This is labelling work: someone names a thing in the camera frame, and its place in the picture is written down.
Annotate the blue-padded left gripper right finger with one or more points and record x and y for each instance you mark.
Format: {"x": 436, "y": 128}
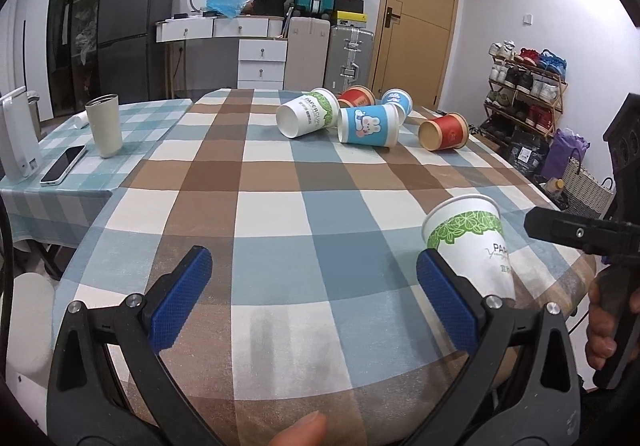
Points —
{"x": 519, "y": 385}

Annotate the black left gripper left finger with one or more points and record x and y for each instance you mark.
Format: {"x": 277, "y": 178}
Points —
{"x": 108, "y": 384}

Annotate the white green PAPERCUPS cup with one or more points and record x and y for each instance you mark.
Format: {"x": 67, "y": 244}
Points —
{"x": 467, "y": 232}

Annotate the red gold paper cup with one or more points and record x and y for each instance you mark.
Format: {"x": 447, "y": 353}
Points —
{"x": 450, "y": 131}

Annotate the blue white paper cup far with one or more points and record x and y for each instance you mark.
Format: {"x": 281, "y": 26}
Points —
{"x": 400, "y": 99}

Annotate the blue bunny paper cup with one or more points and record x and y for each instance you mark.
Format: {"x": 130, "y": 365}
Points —
{"x": 375, "y": 126}

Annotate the red paper cup far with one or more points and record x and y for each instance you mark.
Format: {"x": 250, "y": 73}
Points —
{"x": 356, "y": 96}

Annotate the white green paper cup far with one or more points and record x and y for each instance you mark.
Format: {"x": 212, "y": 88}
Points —
{"x": 307, "y": 113}

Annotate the person's right hand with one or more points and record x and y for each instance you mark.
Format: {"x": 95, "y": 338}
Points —
{"x": 601, "y": 326}

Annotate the person's left hand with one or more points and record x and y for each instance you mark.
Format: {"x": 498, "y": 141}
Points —
{"x": 307, "y": 431}

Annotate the woven basket bag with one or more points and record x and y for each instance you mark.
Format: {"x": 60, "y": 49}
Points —
{"x": 585, "y": 195}

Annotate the purple bag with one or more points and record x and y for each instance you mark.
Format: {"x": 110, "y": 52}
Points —
{"x": 566, "y": 145}

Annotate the shoe rack with shoes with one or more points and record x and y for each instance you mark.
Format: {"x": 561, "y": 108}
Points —
{"x": 526, "y": 94}

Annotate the light blue checkered tablecloth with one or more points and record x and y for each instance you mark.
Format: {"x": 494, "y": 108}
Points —
{"x": 62, "y": 214}

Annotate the smartphone on table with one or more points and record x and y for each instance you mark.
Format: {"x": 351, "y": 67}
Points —
{"x": 63, "y": 165}

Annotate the white water dispenser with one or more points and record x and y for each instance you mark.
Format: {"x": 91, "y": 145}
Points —
{"x": 20, "y": 152}

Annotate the cream tumbler mug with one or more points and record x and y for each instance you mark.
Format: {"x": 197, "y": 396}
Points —
{"x": 104, "y": 121}

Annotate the wooden door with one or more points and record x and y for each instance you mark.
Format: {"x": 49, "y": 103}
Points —
{"x": 412, "y": 47}

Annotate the silver suitcase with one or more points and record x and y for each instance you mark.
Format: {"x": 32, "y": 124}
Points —
{"x": 349, "y": 58}

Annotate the stacked shoe boxes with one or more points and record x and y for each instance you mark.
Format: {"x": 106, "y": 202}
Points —
{"x": 350, "y": 13}

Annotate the white suitcase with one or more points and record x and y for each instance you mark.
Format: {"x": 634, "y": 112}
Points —
{"x": 308, "y": 42}

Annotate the white drawer desk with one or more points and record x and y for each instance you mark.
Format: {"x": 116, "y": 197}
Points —
{"x": 251, "y": 48}

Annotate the dark glass cabinet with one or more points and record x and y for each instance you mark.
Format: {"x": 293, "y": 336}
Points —
{"x": 72, "y": 54}

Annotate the blue plastic bag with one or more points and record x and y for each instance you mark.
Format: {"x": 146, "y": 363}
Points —
{"x": 226, "y": 8}

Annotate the black refrigerator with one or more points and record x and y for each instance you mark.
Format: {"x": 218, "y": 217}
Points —
{"x": 131, "y": 61}

